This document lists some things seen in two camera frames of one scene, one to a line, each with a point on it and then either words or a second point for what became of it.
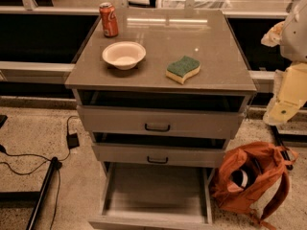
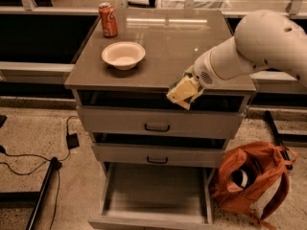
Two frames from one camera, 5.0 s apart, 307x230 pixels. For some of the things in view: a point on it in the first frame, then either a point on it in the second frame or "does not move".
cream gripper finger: (273, 36) to (186, 103)
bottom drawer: (151, 195) does not move
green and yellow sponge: (182, 70) to (183, 89)
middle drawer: (159, 155) does not move
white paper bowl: (124, 55) does not move
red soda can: (109, 20) does not move
